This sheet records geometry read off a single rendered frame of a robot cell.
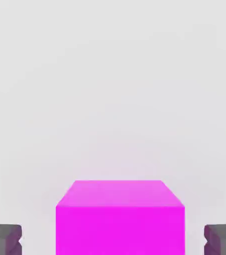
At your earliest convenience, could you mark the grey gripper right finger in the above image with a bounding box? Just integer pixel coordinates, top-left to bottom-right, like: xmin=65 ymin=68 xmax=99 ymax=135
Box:
xmin=204 ymin=224 xmax=226 ymax=255

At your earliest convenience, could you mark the small magenta cube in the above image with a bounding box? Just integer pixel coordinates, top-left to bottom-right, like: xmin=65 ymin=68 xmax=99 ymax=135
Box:
xmin=55 ymin=180 xmax=186 ymax=255

